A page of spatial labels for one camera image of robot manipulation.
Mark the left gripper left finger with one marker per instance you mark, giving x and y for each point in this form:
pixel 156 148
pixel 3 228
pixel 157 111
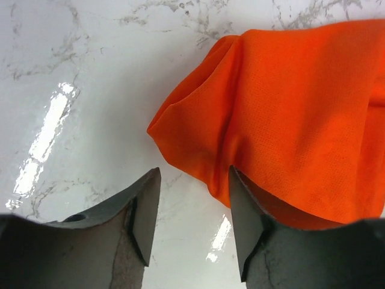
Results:
pixel 106 246

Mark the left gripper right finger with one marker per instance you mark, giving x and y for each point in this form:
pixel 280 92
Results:
pixel 279 246

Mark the orange t shirt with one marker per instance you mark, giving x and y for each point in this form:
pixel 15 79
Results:
pixel 299 112

